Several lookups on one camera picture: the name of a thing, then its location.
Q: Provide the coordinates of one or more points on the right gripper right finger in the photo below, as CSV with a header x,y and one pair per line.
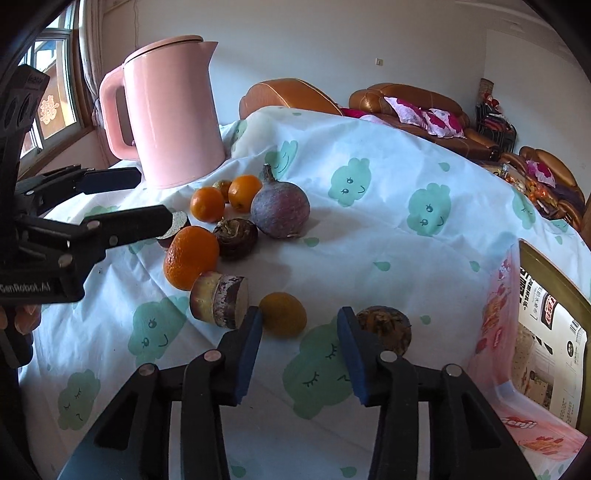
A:
x,y
467,438

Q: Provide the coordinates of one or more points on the purple round fruit with stem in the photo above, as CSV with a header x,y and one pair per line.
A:
x,y
280,209

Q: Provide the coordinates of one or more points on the person's left hand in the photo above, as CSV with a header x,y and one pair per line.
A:
x,y
27,318

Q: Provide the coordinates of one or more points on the sugarcane piece near kettle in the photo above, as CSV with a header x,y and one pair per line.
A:
x,y
179,221

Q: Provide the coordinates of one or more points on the dark brown mangosteen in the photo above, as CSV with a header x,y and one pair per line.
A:
x,y
236,238

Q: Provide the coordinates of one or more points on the large orange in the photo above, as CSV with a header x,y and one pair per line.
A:
x,y
193,251

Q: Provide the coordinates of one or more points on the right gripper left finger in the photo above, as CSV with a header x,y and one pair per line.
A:
x,y
130,439

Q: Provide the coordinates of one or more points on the pink cardboard snack box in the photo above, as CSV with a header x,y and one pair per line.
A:
x,y
532,360

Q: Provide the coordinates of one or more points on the window with wooden frame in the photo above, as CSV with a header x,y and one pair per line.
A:
x,y
64,114

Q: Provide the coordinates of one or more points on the pink floral cushion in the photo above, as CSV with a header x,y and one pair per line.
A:
x,y
436,122

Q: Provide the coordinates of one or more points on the dark shelf with red items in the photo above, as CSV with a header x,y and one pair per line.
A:
x,y
491,121

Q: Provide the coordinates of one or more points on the small yellowish longan fruit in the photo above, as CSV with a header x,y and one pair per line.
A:
x,y
223,187

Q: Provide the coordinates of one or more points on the small orange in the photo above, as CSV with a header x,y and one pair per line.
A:
x,y
207,204
241,192

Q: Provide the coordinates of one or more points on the cluttered coffee table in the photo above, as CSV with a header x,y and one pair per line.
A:
x,y
538,194

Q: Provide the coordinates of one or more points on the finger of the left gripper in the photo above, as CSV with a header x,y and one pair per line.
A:
x,y
39,194
95,235

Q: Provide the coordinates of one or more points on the small orange front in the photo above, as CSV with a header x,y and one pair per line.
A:
x,y
207,204

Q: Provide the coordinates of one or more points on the yellow-orange citrus fruit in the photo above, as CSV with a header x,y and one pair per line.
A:
x,y
283,315

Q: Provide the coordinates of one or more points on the dark brown passion fruit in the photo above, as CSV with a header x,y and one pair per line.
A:
x,y
391,325

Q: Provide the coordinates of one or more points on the brown leather sofa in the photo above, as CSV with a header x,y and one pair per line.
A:
x,y
371,100
570,197

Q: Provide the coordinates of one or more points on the pink electric kettle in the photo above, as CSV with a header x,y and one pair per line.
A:
x,y
157,107

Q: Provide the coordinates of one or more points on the brown leather armchair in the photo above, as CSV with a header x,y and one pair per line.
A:
x,y
286,92

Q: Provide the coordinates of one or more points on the white cloud-print tablecloth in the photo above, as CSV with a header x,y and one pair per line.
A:
x,y
395,220

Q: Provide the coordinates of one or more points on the small orange back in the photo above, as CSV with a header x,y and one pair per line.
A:
x,y
241,192

